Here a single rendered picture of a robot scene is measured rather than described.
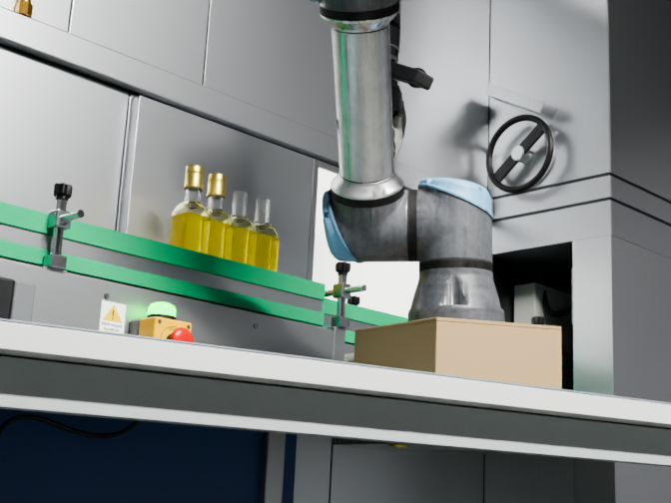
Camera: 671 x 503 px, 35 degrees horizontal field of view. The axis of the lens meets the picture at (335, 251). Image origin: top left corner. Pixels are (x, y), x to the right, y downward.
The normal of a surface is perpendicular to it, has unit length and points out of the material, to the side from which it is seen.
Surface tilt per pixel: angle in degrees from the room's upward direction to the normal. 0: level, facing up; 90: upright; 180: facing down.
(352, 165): 129
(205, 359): 90
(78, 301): 90
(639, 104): 90
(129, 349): 90
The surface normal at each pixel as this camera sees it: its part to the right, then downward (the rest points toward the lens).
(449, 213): -0.13, -0.20
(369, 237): -0.08, 0.47
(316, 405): 0.49, -0.18
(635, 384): 0.70, -0.14
